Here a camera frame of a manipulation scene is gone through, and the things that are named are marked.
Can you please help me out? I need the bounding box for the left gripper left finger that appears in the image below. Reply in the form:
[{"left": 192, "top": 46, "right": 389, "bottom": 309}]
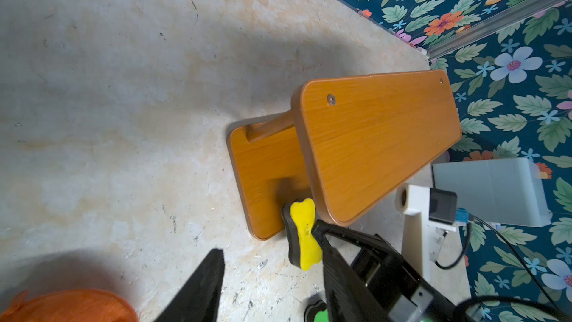
[{"left": 156, "top": 248, "right": 225, "bottom": 322}]

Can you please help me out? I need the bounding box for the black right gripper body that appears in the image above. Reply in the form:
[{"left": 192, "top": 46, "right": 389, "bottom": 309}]
[{"left": 350, "top": 236, "right": 474, "bottom": 321}]

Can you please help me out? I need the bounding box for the green eraser bottom shelf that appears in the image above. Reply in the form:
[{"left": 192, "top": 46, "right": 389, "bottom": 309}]
[{"left": 304, "top": 300, "right": 329, "bottom": 322}]

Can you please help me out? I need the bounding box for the yellow eraser bottom shelf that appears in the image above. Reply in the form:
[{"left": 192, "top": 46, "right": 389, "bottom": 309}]
[{"left": 282, "top": 198, "right": 323, "bottom": 271}]

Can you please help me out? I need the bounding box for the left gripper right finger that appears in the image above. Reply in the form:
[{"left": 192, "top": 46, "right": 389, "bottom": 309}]
[{"left": 322, "top": 243, "right": 391, "bottom": 321}]

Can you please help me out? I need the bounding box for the light blue box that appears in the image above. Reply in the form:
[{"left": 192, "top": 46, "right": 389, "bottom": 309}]
[{"left": 433, "top": 158, "right": 551, "bottom": 227}]

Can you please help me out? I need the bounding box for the orange tiger plush toy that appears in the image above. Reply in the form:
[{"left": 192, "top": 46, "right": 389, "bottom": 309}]
[{"left": 1, "top": 289, "right": 139, "bottom": 321}]

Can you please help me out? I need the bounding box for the orange wooden two-tier shelf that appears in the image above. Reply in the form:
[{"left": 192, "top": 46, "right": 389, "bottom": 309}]
[{"left": 227, "top": 70, "right": 462, "bottom": 241}]

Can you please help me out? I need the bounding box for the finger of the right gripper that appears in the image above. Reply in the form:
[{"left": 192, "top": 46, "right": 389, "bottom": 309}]
[{"left": 312, "top": 220, "right": 391, "bottom": 253}]

